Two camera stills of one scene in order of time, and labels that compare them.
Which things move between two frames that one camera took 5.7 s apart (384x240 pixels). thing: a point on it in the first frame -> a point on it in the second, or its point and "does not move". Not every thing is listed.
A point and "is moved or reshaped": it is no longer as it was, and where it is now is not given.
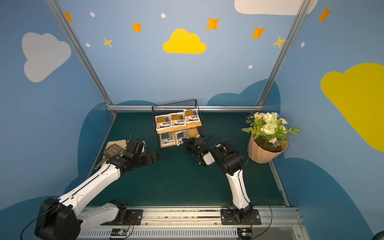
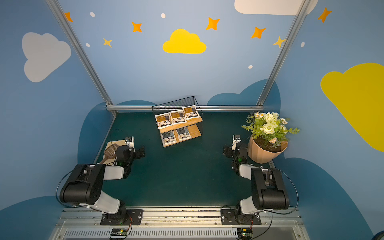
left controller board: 119,232 does not move
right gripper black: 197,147 -> 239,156
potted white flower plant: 269,136 does not move
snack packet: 191,115 is moved or reshaped
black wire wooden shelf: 176,122 does not move
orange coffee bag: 162,122 does not move
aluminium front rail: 281,223 does not move
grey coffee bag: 166,139 does not move
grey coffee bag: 180,136 is moved or reshaped
